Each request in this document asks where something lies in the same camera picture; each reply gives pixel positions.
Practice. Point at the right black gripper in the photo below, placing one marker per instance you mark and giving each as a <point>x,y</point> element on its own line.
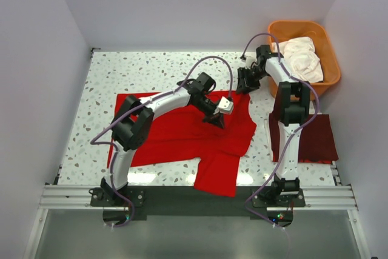
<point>249,86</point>

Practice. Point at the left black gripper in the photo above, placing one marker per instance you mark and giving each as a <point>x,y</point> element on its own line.
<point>216,119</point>

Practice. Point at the bright red t shirt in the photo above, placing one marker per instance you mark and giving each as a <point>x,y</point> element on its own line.
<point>182,135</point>

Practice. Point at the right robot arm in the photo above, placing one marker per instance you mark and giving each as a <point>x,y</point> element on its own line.
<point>290,111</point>

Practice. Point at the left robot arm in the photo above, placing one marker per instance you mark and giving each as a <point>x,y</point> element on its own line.
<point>131,126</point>

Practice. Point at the white folded t shirt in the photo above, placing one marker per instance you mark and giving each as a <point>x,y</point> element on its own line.
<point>267,129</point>

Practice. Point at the white crumpled t shirt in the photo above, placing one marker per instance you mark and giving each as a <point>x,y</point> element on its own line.
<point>301,60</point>

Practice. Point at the orange plastic basket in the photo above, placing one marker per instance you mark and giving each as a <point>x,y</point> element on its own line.
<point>285,30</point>

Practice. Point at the dark red folded t shirt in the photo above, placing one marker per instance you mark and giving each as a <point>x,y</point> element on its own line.
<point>316,143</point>

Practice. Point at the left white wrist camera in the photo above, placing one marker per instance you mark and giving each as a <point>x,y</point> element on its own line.
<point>225,106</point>

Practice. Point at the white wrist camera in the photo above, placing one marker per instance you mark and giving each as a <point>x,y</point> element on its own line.
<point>225,106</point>
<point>249,61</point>

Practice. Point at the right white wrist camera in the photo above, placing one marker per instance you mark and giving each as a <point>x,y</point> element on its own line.
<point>249,61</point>

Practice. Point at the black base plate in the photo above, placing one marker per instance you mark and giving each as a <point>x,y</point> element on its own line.
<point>187,201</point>

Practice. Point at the aluminium rail frame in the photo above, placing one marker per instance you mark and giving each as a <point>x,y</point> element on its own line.
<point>320,184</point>

